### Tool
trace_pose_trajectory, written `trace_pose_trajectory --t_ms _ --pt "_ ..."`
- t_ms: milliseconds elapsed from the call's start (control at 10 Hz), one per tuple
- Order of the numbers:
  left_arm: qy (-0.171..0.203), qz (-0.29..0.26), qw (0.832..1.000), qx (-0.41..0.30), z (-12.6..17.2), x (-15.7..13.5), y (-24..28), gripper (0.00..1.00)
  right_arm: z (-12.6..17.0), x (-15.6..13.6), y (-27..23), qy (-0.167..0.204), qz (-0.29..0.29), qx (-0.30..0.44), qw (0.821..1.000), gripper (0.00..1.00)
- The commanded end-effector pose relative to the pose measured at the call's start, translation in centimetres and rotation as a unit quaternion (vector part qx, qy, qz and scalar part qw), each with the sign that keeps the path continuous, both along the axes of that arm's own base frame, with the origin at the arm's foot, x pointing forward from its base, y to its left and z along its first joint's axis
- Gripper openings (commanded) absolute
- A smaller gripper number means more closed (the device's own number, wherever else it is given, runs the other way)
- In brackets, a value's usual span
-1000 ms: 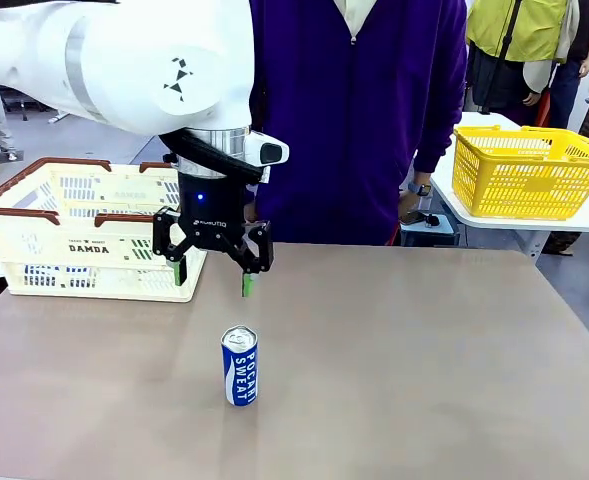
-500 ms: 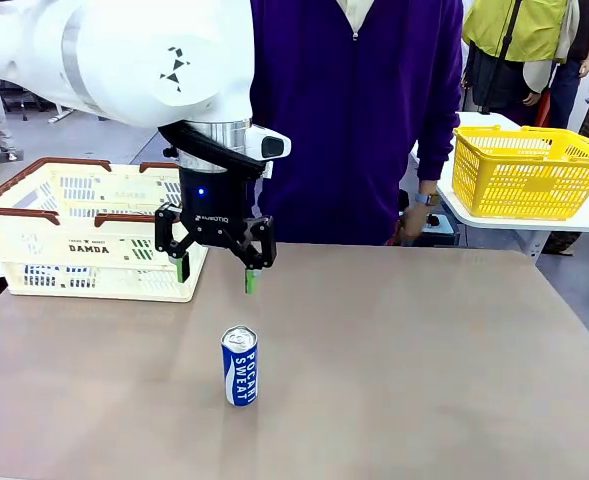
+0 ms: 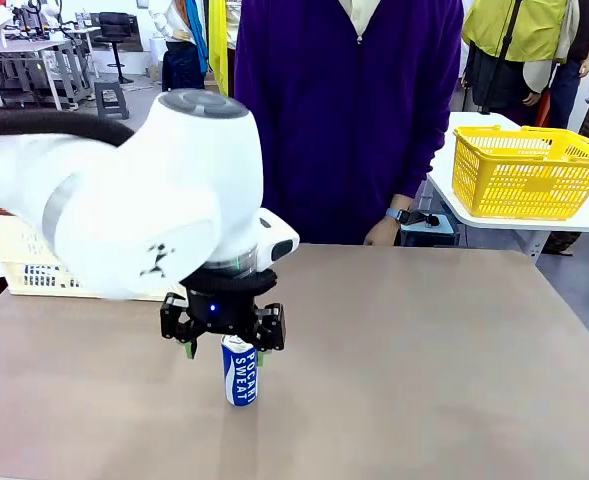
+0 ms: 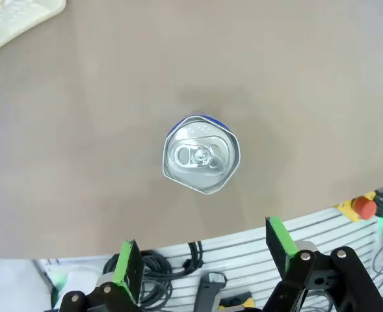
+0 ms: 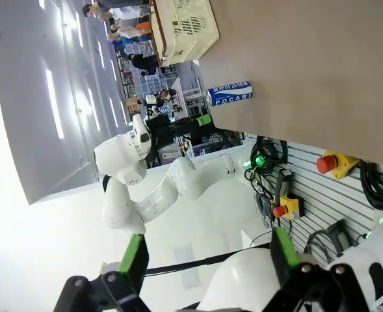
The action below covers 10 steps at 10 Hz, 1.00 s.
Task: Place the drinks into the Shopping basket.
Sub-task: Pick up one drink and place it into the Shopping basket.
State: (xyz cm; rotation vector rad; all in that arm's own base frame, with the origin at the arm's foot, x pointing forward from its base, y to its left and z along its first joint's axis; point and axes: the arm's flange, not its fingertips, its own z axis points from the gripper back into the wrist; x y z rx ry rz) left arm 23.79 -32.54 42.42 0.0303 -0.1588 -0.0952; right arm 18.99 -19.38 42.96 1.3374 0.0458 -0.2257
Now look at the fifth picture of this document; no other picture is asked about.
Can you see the large yellow emergency stop button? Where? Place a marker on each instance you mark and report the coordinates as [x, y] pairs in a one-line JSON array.
[[340, 162]]

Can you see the blue Pocari drink can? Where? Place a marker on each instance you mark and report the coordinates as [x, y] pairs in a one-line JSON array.
[[230, 94]]

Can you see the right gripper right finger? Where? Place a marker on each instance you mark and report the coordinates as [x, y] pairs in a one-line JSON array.
[[285, 250]]

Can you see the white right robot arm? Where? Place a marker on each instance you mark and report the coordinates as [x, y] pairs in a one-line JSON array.
[[243, 279]]

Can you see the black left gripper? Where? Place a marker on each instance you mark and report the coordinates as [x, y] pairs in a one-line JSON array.
[[160, 131]]

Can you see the person in black clothes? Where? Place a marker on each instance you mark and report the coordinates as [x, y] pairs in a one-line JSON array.
[[144, 61]]

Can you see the grey slatted wall panel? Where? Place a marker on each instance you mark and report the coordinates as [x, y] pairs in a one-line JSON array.
[[324, 198]]

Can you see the cream basket with brown rim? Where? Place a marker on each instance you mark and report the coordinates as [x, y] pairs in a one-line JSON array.
[[191, 39]]

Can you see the small yellow emergency stop button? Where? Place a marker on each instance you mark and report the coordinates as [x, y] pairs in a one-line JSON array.
[[290, 204]]

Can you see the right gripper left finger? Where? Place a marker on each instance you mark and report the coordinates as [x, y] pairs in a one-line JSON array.
[[132, 260]]

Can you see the person in white shirt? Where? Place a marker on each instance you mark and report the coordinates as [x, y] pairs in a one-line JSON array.
[[126, 13]]

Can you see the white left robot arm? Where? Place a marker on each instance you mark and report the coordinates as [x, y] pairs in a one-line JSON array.
[[178, 185]]

